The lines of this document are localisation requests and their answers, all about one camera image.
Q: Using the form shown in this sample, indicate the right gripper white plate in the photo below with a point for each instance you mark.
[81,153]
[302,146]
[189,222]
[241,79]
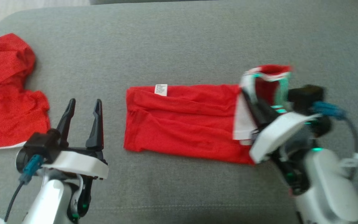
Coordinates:
[275,133]

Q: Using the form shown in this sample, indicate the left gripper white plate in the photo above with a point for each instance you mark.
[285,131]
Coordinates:
[79,163]

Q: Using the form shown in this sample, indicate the red shorts with white stripe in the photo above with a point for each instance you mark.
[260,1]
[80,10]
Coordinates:
[8,115]

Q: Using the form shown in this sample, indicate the red jersey with white trim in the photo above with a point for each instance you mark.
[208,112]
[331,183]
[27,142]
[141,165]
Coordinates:
[182,124]

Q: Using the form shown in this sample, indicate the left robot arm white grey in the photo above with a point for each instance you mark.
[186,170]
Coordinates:
[47,202]

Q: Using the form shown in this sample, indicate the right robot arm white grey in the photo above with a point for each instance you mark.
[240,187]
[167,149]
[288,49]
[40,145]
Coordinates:
[325,186]

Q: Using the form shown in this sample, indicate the grey sofa seat cushion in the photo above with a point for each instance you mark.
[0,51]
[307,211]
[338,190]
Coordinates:
[179,40]

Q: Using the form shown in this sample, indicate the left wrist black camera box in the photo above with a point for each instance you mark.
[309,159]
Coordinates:
[39,146]

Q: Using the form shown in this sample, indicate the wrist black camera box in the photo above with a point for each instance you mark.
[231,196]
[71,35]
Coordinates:
[39,146]
[305,95]

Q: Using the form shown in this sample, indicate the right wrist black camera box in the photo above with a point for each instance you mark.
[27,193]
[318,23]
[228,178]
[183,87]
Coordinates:
[305,95]

